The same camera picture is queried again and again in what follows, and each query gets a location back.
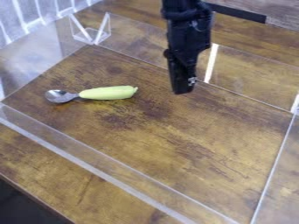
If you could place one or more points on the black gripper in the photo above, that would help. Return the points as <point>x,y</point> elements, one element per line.
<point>189,36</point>

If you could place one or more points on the green handled metal spoon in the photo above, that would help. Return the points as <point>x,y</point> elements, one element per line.
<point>101,93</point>

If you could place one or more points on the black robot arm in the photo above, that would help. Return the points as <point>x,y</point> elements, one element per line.
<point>182,6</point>

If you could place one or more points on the black bar in background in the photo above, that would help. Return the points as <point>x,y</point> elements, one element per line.
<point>252,16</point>

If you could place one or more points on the clear acrylic enclosure wall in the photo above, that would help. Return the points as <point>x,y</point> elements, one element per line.
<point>191,153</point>

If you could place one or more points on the clear acrylic corner bracket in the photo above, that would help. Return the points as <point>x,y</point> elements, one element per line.
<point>90,35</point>

